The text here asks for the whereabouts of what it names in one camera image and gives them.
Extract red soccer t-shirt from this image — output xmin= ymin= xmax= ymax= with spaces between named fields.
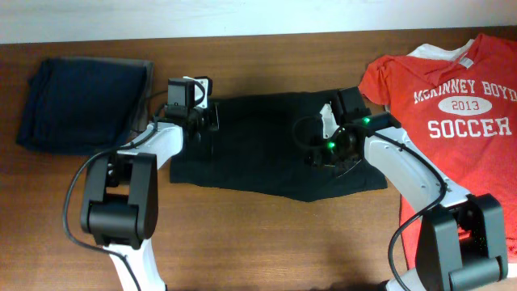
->
xmin=358 ymin=33 xmax=517 ymax=270

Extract folded grey garment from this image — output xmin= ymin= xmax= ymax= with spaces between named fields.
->
xmin=61 ymin=56 xmax=154 ymax=137

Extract black shorts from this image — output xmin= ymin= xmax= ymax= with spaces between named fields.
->
xmin=170 ymin=90 xmax=387 ymax=202

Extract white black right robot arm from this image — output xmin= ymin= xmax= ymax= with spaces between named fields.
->
xmin=308 ymin=87 xmax=516 ymax=291

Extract white garment under red shirt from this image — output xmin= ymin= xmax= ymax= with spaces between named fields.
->
xmin=406 ymin=39 xmax=517 ymax=280

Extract folded navy blue garment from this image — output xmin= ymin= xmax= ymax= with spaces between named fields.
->
xmin=16 ymin=57 xmax=146 ymax=155

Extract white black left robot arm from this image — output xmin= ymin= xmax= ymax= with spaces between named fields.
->
xmin=80 ymin=76 xmax=219 ymax=290

